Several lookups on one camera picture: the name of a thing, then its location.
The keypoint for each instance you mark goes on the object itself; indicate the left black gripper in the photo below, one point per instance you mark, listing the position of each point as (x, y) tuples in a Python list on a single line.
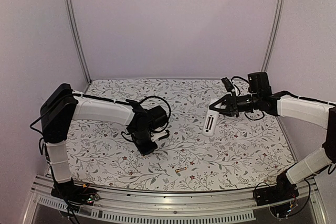
[(145, 151)]

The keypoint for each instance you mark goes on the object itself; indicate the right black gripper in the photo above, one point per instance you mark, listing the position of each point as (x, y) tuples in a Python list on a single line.
[(233, 105)]

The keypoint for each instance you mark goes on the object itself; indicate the white remote control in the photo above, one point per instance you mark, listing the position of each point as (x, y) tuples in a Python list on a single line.
[(210, 123)]

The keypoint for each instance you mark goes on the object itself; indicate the gold black battery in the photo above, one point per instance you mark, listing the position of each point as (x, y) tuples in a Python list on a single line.
[(180, 169)]

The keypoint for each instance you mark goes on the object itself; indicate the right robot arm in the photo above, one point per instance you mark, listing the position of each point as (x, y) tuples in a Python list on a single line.
[(286, 105)]

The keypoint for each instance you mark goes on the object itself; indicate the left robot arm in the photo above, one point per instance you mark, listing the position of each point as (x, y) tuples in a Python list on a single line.
[(144, 126)]

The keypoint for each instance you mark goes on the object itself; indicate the floral patterned table mat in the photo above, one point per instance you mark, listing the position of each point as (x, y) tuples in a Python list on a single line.
[(242, 153)]

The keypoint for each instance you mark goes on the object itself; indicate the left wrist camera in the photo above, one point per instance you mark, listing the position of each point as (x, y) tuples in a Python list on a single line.
[(160, 136)]

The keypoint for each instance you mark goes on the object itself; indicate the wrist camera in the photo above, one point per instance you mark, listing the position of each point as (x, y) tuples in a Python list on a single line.
[(228, 85), (160, 136)]

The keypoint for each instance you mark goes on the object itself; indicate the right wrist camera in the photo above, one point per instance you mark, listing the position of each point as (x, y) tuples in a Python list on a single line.
[(228, 85)]

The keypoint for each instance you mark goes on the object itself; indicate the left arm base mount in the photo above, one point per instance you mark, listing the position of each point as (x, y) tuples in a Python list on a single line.
[(75, 194)]

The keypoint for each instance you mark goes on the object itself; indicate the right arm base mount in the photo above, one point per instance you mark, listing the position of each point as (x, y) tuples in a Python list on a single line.
[(282, 191)]

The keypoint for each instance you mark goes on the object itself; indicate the front aluminium rail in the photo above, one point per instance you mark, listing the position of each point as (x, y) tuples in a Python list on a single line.
[(120, 205)]

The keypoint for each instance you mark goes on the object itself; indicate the right aluminium frame post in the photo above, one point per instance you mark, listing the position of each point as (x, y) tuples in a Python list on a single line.
[(273, 35)]

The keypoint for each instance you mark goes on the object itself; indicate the aluminium frame post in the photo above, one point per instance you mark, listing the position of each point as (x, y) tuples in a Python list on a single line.
[(273, 35), (77, 41)]

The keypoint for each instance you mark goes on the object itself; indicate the left aluminium frame post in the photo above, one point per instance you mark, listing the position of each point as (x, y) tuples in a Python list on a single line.
[(77, 41)]

